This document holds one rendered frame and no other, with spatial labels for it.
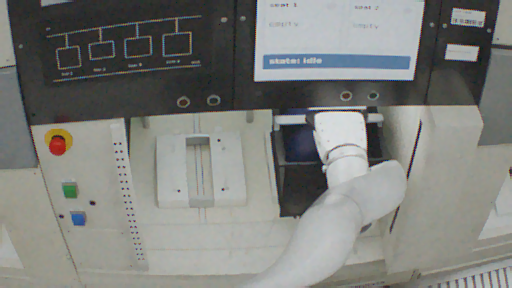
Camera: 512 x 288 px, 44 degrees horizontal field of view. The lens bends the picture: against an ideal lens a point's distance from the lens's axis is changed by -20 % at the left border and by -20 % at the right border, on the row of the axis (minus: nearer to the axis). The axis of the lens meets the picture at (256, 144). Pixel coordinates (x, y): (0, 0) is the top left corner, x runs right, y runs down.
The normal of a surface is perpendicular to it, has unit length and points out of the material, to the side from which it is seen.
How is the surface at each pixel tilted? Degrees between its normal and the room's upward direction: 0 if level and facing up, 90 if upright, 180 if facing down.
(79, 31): 90
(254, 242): 0
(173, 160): 0
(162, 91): 90
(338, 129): 2
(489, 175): 90
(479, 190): 90
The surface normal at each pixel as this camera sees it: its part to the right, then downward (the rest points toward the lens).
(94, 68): 0.09, 0.76
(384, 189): 0.48, -0.18
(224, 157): 0.03, -0.65
